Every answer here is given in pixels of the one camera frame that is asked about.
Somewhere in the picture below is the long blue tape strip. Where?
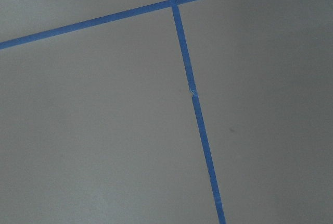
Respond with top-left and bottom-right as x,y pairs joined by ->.
170,0 -> 226,223

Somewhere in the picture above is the crossing blue tape strip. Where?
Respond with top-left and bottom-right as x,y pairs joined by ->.
1,0 -> 198,49

